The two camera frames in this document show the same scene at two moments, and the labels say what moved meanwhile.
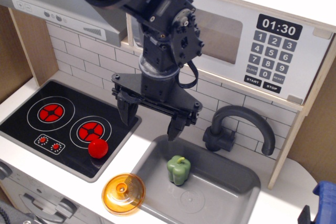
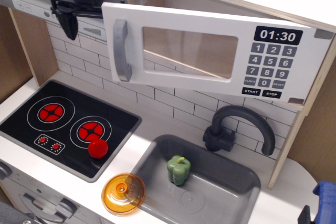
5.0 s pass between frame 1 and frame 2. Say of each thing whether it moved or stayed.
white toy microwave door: moved
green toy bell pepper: stayed
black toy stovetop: stayed
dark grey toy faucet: stayed
